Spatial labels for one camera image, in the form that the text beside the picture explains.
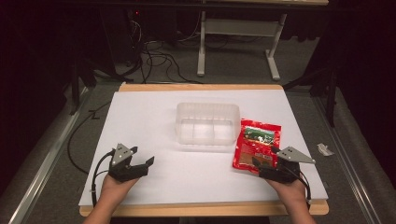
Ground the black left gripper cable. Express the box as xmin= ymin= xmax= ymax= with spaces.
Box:
xmin=91 ymin=149 xmax=116 ymax=208

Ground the black floor cable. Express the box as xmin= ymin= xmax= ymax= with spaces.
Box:
xmin=66 ymin=102 xmax=112 ymax=175

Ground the crumpled white paper scrap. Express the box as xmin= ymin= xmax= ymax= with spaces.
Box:
xmin=316 ymin=142 xmax=335 ymax=158

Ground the person's left hand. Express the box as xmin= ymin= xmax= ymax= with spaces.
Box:
xmin=98 ymin=173 xmax=140 ymax=207

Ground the white metal desk frame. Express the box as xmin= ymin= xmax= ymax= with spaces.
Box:
xmin=196 ymin=10 xmax=288 ymax=82

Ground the metal floor rail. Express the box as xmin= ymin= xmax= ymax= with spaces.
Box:
xmin=311 ymin=92 xmax=382 ymax=224
xmin=8 ymin=86 xmax=92 ymax=224

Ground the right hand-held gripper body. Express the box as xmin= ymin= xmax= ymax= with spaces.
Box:
xmin=258 ymin=146 xmax=317 ymax=184

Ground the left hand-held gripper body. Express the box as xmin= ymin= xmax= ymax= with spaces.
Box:
xmin=106 ymin=143 xmax=148 ymax=183

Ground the tangle of black floor cables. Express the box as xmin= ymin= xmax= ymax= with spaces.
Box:
xmin=123 ymin=18 xmax=204 ymax=85

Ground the person's right hand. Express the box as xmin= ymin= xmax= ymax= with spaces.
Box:
xmin=265 ymin=178 xmax=308 ymax=207

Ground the white table cover sheet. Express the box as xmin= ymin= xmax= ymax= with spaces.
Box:
xmin=78 ymin=90 xmax=329 ymax=207

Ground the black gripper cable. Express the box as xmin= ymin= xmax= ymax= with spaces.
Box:
xmin=279 ymin=163 xmax=313 ymax=203
xmin=91 ymin=149 xmax=116 ymax=208

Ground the clear plastic container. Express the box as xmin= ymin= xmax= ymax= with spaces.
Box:
xmin=174 ymin=101 xmax=242 ymax=147

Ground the red snack packet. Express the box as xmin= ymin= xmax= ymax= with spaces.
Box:
xmin=232 ymin=118 xmax=282 ymax=175

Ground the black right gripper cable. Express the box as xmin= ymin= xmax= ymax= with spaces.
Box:
xmin=279 ymin=163 xmax=313 ymax=203

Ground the black metal stand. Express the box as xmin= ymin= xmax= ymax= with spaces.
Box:
xmin=68 ymin=57 xmax=98 ymax=117
xmin=282 ymin=66 xmax=340 ymax=128

